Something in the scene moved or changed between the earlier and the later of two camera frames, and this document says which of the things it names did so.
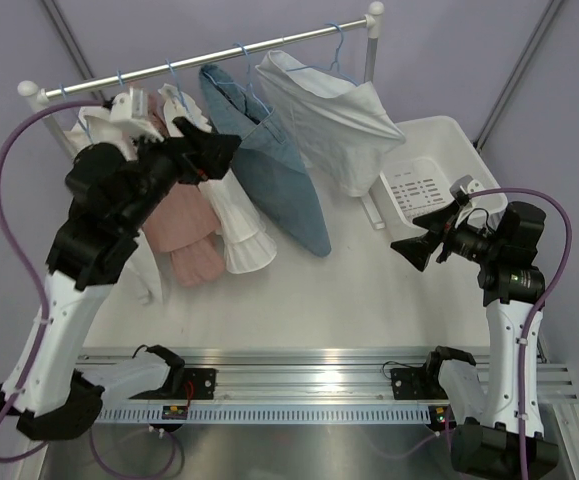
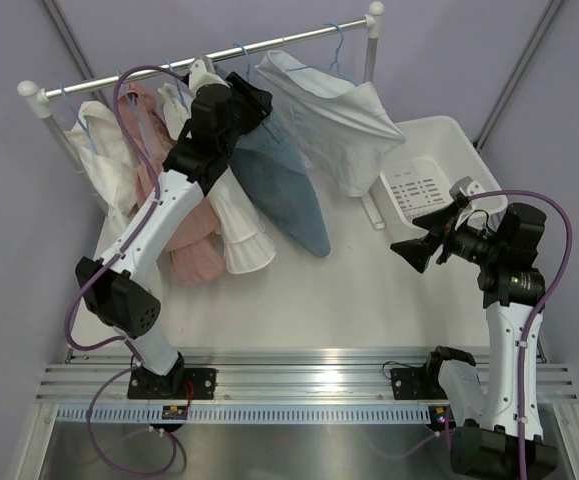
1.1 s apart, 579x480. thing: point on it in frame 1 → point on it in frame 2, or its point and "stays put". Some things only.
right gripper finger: (418, 249) stays put
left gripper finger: (217, 155) → (257, 97)
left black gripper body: (165, 163) → (245, 118)
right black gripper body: (455, 240) stays put
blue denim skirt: (278, 177) stays put
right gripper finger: (435, 221) stays put
